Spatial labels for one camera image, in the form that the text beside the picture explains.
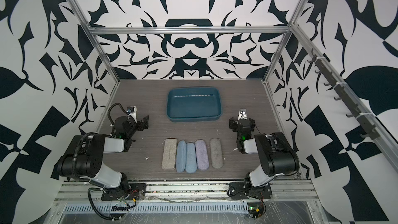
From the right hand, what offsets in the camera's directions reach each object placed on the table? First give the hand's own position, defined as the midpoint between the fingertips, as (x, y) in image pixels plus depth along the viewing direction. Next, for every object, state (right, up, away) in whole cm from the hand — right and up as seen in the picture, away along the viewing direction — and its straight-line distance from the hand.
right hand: (241, 115), depth 95 cm
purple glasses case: (-24, -19, -12) cm, 33 cm away
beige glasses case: (-41, -21, -14) cm, 48 cm away
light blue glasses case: (-35, -21, -15) cm, 43 cm away
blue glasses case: (-29, -22, -15) cm, 40 cm away
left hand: (-62, +1, 0) cm, 62 cm away
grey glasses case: (-16, -21, -13) cm, 29 cm away
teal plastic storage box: (-31, +6, +11) cm, 34 cm away
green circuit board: (0, -40, -24) cm, 46 cm away
